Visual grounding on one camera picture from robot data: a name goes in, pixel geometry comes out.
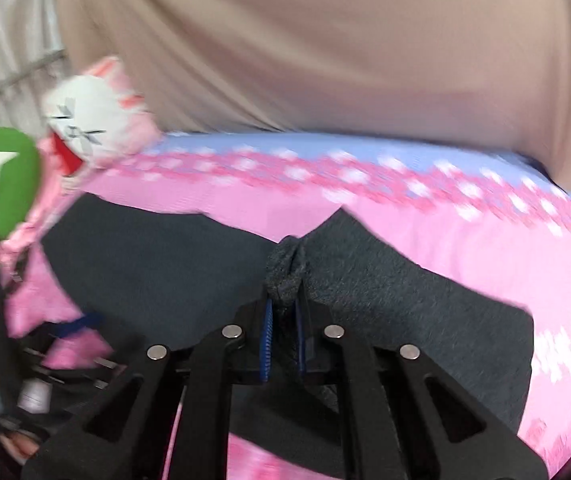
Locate pink floral bedsheet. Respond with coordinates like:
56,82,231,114
4,132,571,480

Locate white and pink cat pillow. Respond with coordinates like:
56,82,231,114
0,56,163,261

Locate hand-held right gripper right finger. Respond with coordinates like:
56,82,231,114
293,280,550,480

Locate dark grey pants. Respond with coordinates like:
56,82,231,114
40,194,536,478

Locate white curtain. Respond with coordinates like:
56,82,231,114
0,0,68,126

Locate beige headboard cover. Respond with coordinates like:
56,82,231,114
52,0,571,201

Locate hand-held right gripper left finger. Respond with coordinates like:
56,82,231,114
20,296,274,480

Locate green plush toy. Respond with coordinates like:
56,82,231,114
0,127,42,241

